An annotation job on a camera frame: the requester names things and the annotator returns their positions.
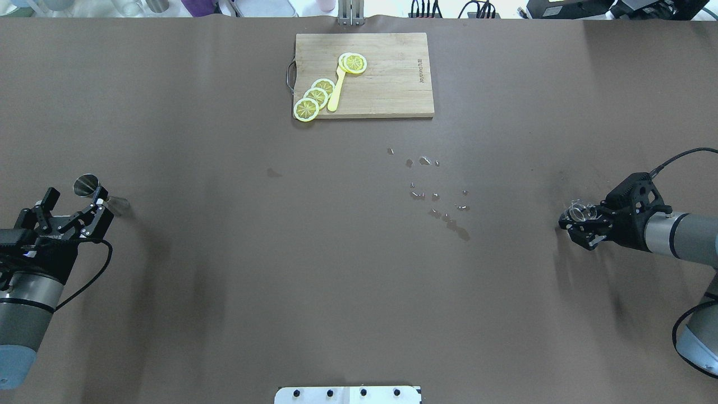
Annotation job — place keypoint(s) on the aluminium frame post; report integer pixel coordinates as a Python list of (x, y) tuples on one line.
[(351, 12)]

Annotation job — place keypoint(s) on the steel measuring jigger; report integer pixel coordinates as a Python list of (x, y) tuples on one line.
[(88, 184)]

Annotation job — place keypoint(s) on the purple cloth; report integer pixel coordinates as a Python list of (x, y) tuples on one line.
[(197, 8)]

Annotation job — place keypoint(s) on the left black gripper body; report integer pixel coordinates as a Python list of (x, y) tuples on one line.
[(49, 253)]

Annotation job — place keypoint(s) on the lemon slice upper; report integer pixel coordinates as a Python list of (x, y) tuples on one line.
[(325, 84)]

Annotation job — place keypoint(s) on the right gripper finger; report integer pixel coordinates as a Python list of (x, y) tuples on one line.
[(598, 225), (587, 240)]

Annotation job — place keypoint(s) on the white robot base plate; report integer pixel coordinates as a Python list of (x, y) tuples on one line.
[(350, 394)]

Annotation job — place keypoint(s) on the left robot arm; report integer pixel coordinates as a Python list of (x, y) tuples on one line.
[(30, 297)]

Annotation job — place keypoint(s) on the clear glass cup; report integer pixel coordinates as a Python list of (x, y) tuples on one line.
[(581, 211)]

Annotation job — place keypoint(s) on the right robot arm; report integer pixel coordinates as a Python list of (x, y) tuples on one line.
[(690, 238)]

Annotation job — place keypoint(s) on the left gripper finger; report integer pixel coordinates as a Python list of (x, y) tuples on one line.
[(43, 209), (92, 223)]

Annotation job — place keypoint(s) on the black laptop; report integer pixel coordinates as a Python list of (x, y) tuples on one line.
[(567, 10)]

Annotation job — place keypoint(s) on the lemon slice on spoon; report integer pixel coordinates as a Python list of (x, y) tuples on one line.
[(352, 63)]

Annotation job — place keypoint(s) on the lemon slice middle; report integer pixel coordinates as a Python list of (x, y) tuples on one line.
[(319, 95)]

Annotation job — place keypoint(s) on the brown table mat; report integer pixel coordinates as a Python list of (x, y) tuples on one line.
[(262, 253)]

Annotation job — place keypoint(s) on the yellow plastic spoon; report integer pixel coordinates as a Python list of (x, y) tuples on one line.
[(333, 102)]

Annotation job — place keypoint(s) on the digital kitchen scale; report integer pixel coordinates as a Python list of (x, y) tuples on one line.
[(263, 8)]

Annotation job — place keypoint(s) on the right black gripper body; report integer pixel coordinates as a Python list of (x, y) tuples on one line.
[(627, 231)]

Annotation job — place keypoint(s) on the wooden cutting board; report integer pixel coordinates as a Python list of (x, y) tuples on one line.
[(396, 84)]

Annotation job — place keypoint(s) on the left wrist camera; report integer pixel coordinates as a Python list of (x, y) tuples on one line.
[(13, 240)]

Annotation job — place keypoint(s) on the pink plastic cup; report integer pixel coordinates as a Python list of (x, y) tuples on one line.
[(326, 6)]

